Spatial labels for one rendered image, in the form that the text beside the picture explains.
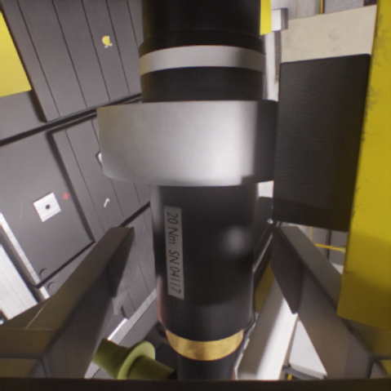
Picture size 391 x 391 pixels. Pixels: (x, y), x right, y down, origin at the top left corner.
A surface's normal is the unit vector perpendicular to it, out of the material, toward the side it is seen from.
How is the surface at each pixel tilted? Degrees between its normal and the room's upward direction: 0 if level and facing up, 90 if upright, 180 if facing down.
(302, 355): 90
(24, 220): 0
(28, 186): 0
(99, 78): 0
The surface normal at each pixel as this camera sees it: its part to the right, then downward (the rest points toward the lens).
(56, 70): 0.86, 0.12
